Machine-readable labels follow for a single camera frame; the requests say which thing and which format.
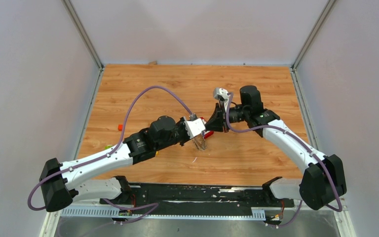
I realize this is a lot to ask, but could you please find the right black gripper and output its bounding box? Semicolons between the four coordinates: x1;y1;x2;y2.
204;101;249;133

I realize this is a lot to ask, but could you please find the grey metal keyring disc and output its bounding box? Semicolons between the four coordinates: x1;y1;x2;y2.
192;134;207;151

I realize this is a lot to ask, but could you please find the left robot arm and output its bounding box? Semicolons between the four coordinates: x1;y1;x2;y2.
39;116;205;212

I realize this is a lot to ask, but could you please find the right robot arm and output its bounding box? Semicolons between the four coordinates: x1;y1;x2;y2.
206;85;347;212

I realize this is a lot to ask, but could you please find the red window toy block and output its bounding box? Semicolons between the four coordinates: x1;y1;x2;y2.
201;117;214;139

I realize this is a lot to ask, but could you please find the small red yellow toy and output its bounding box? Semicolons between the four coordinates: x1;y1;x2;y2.
104;145;113;150

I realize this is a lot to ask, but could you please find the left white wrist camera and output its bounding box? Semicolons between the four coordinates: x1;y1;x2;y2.
184;118;206;140

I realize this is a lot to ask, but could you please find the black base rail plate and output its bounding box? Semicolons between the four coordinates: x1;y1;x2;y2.
111;183;294;216

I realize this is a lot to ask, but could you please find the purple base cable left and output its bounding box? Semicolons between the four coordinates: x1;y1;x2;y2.
102;197;160;226

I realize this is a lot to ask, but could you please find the white slotted cable duct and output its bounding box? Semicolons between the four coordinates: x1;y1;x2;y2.
60;206;266;221

